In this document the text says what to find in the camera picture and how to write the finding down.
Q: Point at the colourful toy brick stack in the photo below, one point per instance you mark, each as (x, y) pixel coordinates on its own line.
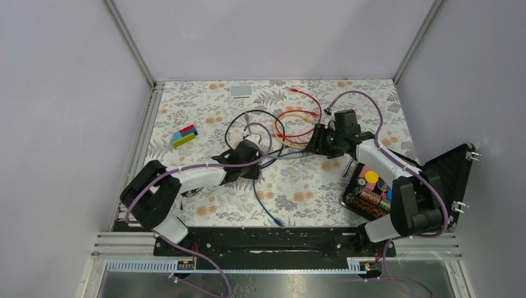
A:
(183, 136)

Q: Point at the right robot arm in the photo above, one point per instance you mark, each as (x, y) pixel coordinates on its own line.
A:
(364, 147)

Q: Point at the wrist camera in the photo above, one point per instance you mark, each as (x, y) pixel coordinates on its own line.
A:
(254, 138)
(330, 123)

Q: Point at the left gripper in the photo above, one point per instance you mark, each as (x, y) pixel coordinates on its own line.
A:
(254, 174)

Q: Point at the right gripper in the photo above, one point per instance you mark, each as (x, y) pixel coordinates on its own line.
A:
(319, 134)

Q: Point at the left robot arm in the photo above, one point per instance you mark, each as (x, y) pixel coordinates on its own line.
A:
(151, 193)

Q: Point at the black case with chips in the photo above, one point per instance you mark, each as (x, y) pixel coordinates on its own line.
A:
(415, 205)

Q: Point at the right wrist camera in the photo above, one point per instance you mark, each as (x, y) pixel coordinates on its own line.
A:
(330, 123)

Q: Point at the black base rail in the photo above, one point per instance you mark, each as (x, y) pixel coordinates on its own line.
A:
(268, 248)

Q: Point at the floral table mat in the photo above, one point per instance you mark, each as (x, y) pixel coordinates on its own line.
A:
(297, 192)

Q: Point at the white small switch box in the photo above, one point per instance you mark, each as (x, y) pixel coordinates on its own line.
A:
(241, 91)

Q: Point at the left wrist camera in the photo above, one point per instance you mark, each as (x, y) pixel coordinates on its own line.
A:
(254, 138)

